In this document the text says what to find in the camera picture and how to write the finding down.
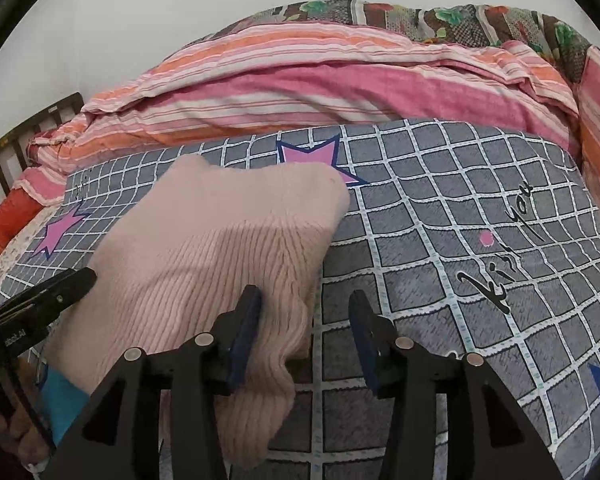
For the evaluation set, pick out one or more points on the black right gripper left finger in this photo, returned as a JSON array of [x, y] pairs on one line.
[[116, 434]]

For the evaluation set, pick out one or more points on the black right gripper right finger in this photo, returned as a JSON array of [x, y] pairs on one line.
[[489, 434]]

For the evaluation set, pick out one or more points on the pink knitted sweater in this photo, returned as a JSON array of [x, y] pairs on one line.
[[183, 255]]

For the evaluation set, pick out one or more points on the white floral bed sheet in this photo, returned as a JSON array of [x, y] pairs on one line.
[[19, 244]]

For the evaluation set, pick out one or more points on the red pillow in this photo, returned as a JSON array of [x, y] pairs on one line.
[[16, 211]]

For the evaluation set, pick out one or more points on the grey checkered bed sheet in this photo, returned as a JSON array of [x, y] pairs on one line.
[[469, 238]]

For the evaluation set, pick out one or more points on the pink orange striped quilt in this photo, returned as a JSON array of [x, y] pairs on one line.
[[274, 77]]

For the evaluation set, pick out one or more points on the floral patterned blanket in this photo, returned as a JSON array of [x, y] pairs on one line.
[[469, 25]]

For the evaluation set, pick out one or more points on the dark wooden bed frame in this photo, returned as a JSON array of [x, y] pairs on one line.
[[13, 158]]

